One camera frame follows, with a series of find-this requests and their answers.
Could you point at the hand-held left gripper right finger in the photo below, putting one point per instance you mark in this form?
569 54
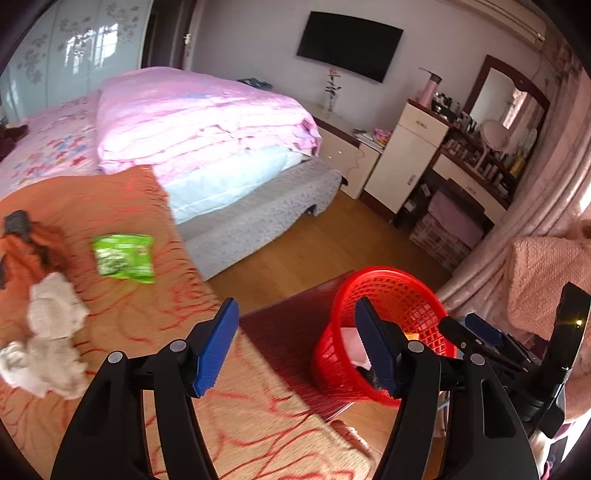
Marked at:
376 350

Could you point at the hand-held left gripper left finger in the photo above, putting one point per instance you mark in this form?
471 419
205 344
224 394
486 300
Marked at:
214 350

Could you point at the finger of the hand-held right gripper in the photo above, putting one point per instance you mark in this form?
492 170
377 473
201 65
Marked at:
485 332
464 339

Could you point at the red plastic mesh basket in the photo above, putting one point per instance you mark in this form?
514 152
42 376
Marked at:
337 364

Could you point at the white paper in basket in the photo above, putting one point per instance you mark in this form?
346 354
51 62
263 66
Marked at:
355 346

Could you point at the pink towel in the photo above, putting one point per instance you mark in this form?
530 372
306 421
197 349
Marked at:
540 277

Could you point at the orange rose printed blanket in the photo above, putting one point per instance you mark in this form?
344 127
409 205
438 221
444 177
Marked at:
258 429

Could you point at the stool with purple cushion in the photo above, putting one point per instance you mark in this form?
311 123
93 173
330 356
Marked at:
450 226

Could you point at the green snack packet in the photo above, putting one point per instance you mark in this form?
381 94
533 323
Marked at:
124 256

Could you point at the bed with floral sheet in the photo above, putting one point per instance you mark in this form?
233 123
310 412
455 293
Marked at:
258 203

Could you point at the dressing table with mirror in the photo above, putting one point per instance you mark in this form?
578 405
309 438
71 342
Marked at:
554 184

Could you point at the row of cosmetic bottles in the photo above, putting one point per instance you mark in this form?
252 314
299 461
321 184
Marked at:
489 164

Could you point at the tall white cabinet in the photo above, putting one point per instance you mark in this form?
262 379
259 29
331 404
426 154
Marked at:
404 161

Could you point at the round vanity mirror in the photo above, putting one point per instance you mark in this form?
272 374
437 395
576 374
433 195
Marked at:
494 136

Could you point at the white bedside cabinet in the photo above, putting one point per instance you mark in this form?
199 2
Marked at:
344 157

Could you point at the orange and black garment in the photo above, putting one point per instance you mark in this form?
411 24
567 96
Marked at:
32 254

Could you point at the pink item on cabinet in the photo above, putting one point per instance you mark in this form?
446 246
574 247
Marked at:
382 136

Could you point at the folded pink quilt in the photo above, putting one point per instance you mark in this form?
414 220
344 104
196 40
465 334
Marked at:
198 115

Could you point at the dark grey wrapper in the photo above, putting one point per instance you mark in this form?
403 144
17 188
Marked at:
16 222

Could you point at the wooden framed dresser mirror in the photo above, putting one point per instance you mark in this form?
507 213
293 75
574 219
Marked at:
503 92

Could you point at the pink thermos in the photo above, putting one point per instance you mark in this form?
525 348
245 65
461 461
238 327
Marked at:
429 87

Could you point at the flower in glass vase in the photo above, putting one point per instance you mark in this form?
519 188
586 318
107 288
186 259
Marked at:
331 92

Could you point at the dark item on bed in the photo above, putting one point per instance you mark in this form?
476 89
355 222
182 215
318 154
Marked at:
255 82

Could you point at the brown cloth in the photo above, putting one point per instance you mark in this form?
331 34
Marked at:
9 138

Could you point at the dark room door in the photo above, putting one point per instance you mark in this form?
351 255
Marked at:
168 37

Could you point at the glass door wardrobe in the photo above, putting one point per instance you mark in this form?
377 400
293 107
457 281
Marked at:
78 50

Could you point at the wall mounted television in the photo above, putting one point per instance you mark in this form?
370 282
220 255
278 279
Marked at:
348 46

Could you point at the wall air conditioner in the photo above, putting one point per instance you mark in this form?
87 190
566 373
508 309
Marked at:
512 21

